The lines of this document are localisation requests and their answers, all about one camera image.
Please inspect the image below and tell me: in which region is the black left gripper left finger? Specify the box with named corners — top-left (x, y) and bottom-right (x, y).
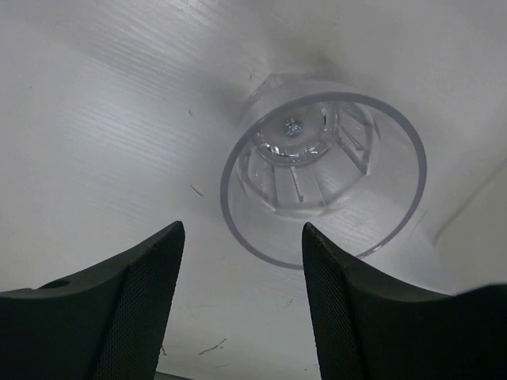
top-left (1, 222), bottom-right (185, 379)

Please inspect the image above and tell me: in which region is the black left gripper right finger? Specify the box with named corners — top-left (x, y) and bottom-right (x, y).
top-left (302, 223), bottom-right (506, 379)

